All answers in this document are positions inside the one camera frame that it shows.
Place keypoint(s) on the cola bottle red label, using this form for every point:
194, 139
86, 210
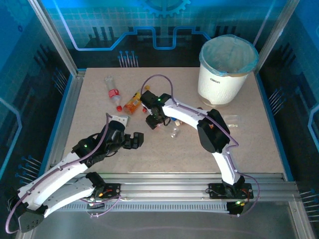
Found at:
144, 109

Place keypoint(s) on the orange juice bottle yellow cap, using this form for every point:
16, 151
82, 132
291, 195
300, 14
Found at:
132, 103

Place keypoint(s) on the crushed clear plastic bottle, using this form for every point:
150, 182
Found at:
175, 132

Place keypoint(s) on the clear bottle red label red cap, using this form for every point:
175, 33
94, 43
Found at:
114, 93

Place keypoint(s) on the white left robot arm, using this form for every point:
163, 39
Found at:
57, 174

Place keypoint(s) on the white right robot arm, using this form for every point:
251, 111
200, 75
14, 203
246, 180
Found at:
184, 112

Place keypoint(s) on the white plastic waste bin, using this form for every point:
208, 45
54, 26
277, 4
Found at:
219, 87

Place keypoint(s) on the light blue bin liner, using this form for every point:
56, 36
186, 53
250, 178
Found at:
229, 54

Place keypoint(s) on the blue table edge strip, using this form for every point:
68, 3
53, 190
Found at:
64, 99
274, 129

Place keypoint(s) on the black connector plate with lights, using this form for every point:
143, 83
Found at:
236, 207

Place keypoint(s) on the aluminium front rail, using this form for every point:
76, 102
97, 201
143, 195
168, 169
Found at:
162, 184

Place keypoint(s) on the aluminium side rail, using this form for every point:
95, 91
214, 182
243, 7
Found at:
71, 99

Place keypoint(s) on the aluminium frame post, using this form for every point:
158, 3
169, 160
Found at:
274, 35
53, 39

